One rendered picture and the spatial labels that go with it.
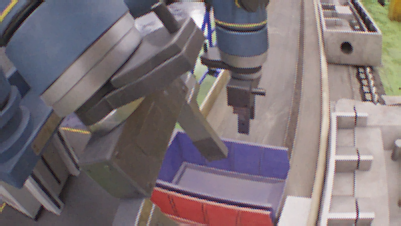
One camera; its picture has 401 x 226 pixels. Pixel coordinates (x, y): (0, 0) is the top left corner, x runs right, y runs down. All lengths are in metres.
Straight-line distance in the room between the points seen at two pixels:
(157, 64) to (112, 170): 0.08
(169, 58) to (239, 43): 0.36
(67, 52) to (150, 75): 0.06
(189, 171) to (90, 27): 0.76
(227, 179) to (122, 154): 0.68
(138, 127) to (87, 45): 0.08
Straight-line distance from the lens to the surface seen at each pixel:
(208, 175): 0.88
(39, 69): 0.19
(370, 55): 1.48
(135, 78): 0.18
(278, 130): 1.01
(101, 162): 0.20
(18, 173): 0.82
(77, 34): 0.18
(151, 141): 0.23
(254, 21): 0.51
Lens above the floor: 1.44
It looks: 40 degrees down
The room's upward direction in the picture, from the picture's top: 8 degrees counter-clockwise
